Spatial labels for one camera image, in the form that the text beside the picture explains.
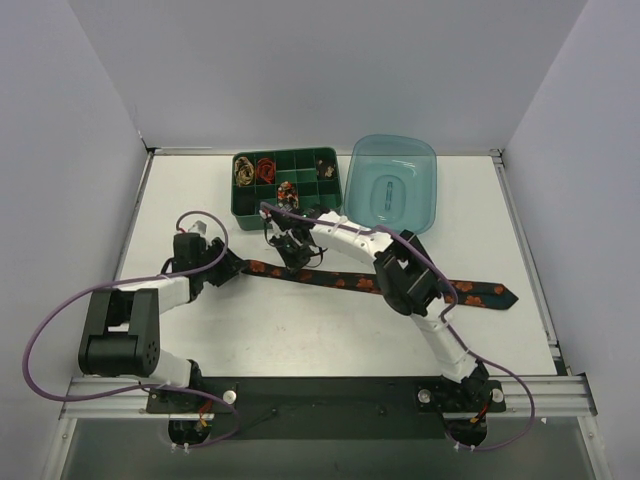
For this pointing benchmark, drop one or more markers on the dark rolled tie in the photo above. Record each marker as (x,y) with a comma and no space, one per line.
(325,168)

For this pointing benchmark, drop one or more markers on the red white rolled tie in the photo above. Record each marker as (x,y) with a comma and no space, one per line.
(287,194)

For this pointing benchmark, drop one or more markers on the green compartment organizer box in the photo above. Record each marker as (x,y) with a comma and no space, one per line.
(288,179)

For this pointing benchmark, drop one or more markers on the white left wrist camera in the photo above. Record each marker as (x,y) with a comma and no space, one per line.
(198,227)

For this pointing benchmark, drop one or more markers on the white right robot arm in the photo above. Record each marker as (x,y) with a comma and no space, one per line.
(407,278)

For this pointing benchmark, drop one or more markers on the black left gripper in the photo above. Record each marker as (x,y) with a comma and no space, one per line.
(223,262)

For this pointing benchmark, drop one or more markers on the teal transparent plastic tub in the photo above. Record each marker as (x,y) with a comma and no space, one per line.
(392,181)

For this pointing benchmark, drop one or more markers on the beige rolled tie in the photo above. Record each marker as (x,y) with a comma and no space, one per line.
(244,172)

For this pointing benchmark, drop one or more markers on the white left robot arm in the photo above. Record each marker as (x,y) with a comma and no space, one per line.
(121,336)

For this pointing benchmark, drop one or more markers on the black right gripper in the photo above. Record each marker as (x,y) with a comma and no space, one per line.
(296,250)

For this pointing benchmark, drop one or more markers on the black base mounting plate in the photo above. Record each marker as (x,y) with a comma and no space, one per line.
(332,408)

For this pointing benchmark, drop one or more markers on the aluminium front rail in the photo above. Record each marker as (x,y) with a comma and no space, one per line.
(542,396)

